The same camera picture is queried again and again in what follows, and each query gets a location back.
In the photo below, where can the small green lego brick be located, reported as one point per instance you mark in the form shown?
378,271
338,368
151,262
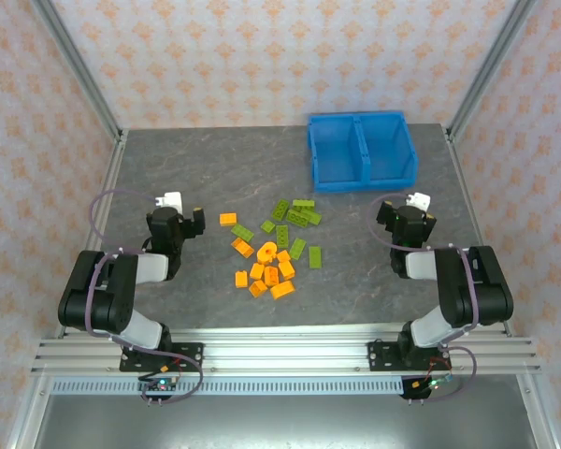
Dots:
268,227

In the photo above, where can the green lego plate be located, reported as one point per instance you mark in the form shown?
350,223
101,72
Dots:
314,217

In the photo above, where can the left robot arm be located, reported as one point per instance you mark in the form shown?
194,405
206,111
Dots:
98,299

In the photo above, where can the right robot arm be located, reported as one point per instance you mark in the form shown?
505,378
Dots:
472,290

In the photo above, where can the small control board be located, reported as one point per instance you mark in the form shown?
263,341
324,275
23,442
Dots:
432,386
159,387

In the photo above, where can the grey metal panel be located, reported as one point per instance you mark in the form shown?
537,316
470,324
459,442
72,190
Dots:
280,421

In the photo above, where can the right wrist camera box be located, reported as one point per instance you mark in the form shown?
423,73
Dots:
421,200

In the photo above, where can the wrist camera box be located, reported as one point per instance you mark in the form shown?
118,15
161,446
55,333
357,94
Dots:
421,200
172,200

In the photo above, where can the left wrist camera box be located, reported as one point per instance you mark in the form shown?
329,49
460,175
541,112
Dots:
172,200

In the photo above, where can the aluminium side rail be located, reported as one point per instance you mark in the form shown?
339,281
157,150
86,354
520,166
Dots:
100,224
463,187

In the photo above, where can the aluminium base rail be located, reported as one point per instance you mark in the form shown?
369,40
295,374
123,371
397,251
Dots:
280,351

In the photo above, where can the aluminium upright post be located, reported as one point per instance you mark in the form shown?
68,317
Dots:
75,65
491,65

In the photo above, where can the aluminium lower frame post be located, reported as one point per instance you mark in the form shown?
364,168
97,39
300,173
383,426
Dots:
535,411
28,416

